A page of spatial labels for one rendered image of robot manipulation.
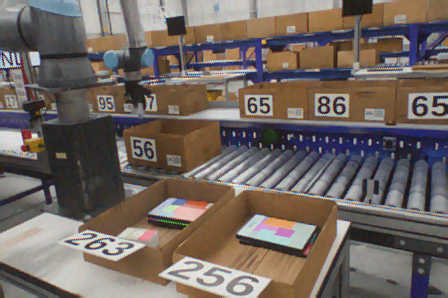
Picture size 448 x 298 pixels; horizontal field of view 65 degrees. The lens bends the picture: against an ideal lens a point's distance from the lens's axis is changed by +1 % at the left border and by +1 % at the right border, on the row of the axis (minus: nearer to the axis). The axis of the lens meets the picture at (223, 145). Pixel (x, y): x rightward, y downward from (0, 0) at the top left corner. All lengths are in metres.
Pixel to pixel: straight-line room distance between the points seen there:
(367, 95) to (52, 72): 1.29
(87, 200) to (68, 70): 0.44
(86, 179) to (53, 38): 0.46
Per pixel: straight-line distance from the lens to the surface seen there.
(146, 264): 0.90
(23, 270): 1.13
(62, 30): 1.27
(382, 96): 1.74
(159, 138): 1.65
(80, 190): 1.31
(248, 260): 0.93
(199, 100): 2.33
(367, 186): 1.23
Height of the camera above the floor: 1.28
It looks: 16 degrees down
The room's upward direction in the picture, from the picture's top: 5 degrees counter-clockwise
